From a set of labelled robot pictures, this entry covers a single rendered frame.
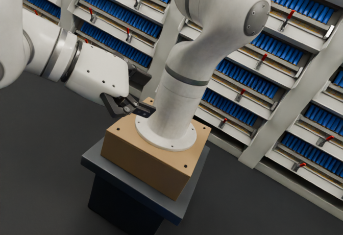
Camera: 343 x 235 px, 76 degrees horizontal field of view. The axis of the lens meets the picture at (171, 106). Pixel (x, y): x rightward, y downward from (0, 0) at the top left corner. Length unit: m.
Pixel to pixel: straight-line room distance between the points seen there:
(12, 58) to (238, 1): 0.34
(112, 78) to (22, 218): 0.62
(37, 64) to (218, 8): 0.31
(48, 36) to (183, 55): 0.27
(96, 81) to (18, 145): 0.74
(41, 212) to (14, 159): 0.25
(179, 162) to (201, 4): 0.37
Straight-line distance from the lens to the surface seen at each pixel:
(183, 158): 0.59
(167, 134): 0.60
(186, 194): 0.67
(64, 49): 0.37
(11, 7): 0.29
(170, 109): 0.55
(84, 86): 0.38
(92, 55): 0.40
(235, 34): 0.44
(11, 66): 0.31
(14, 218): 0.89
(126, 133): 0.60
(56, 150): 1.04
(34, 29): 0.37
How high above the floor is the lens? 0.78
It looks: 32 degrees down
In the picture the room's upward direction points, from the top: 23 degrees clockwise
